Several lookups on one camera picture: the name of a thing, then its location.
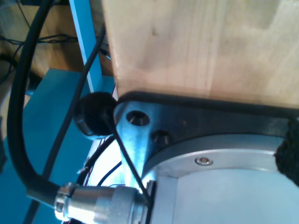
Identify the black round knob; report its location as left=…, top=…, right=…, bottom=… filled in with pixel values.
left=74, top=92, right=117, bottom=139

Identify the blue sofa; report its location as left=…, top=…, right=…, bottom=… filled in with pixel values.
left=0, top=67, right=119, bottom=224

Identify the thin black cable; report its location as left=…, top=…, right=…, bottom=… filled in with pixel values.
left=41, top=23, right=107, bottom=178
left=106, top=112, right=150, bottom=206

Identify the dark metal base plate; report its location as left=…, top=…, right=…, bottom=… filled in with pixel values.
left=113, top=91, right=299, bottom=187

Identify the thick black cable metal connector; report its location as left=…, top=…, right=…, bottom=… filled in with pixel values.
left=7, top=0, right=150, bottom=224

